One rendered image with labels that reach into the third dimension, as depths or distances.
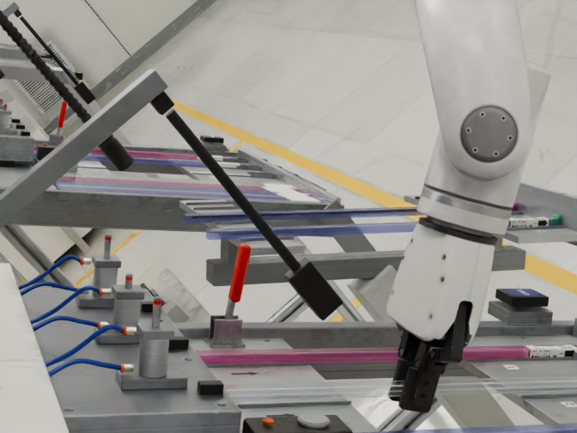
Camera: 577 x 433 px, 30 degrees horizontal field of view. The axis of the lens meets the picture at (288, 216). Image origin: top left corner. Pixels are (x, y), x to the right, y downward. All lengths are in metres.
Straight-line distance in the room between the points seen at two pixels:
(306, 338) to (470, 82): 0.41
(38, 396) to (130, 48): 7.93
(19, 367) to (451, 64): 0.41
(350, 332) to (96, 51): 7.46
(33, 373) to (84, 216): 1.12
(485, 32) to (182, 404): 0.38
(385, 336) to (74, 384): 0.49
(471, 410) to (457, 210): 0.72
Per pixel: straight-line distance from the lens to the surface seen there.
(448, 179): 0.97
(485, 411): 1.66
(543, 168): 3.29
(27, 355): 0.82
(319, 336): 1.19
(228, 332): 1.13
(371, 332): 1.22
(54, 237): 5.55
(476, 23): 0.91
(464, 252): 0.96
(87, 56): 8.58
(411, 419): 2.16
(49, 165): 0.74
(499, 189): 0.97
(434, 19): 0.92
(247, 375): 1.05
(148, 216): 1.91
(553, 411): 1.06
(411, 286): 1.01
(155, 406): 0.78
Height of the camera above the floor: 1.49
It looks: 21 degrees down
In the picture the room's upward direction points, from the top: 39 degrees counter-clockwise
